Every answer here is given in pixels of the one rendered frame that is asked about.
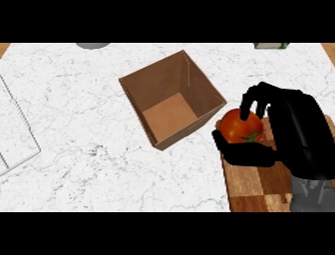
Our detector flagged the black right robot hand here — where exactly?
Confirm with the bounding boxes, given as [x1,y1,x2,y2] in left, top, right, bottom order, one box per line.
[210,81,335,181]

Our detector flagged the red tomato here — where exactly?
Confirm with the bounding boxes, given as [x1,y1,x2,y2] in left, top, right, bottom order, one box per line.
[217,108,266,144]

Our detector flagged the checkered wooden cutting board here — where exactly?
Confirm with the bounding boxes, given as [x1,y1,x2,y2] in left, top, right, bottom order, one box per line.
[214,115,335,213]

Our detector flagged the brown cardboard box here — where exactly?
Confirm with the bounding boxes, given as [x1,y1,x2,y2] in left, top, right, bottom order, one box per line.
[118,49,227,151]

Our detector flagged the grey and green object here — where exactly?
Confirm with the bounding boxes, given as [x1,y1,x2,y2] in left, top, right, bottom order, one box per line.
[252,43,291,51]

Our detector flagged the grey round object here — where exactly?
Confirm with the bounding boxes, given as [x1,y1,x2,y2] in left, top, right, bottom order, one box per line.
[75,43,112,51]

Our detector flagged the grey wire rack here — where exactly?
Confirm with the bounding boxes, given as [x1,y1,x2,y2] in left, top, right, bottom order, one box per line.
[0,72,42,185]

